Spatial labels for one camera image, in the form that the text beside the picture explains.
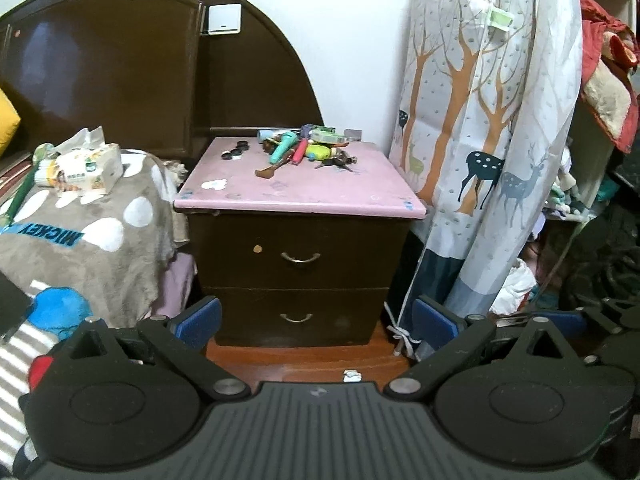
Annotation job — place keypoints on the panda print box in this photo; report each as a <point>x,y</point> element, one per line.
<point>310,128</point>

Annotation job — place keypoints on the white paper scrap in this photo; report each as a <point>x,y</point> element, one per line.
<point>352,375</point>

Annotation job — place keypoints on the pink bedsheet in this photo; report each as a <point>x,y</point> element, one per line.
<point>175,285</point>

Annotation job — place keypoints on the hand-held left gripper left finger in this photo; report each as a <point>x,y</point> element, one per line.
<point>200,317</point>

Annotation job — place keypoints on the dark wooden drawer with sticker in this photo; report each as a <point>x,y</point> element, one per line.
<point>350,255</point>

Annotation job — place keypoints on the green white tag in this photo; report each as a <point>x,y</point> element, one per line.
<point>500,17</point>

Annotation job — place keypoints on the white cloth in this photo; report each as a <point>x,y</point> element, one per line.
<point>515,285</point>

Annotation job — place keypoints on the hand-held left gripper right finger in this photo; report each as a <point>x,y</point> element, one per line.
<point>435,324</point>

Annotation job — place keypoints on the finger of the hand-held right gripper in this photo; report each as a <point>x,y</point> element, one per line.
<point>565,324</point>

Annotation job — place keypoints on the dark wooden bed headboard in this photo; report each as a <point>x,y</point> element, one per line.
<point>100,60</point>

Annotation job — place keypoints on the tissue pack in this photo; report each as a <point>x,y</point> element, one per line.
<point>87,167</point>

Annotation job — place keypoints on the brown pen-shaped stick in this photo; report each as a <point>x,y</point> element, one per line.
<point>267,172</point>

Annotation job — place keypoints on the lime green plastic case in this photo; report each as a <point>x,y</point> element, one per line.
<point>318,151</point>

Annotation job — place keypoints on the pink plastic tool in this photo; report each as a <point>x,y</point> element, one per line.
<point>300,151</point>

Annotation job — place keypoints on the yellow pillow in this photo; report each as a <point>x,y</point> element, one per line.
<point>7,120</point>

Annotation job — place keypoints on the dark wooden nightstand pink top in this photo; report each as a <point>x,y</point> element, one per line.
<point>300,190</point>

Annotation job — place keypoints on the grey metal plate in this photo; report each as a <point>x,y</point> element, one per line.
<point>353,135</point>

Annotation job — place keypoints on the teal plastic tool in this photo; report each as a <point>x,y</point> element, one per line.
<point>282,146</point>

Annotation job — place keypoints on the grey printed blanket white dots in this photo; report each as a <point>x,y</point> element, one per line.
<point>100,260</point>

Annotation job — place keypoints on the red garment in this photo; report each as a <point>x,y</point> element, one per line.
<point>597,25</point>

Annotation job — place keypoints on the green white paper box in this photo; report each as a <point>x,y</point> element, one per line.
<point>328,135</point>

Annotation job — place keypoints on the white tube blue cap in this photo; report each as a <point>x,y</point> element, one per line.
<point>267,135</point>

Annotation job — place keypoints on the cream fleece cloth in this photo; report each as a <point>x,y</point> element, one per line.
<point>605,95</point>

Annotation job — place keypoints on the striped red cloth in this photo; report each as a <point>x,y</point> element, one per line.
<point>12,170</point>

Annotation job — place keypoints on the black flat object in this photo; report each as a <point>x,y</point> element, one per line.
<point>12,310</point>

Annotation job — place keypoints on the white box on headboard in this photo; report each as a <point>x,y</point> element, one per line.
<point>223,19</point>

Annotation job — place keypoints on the deer print wardrobe cover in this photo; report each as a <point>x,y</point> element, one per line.
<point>475,110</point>

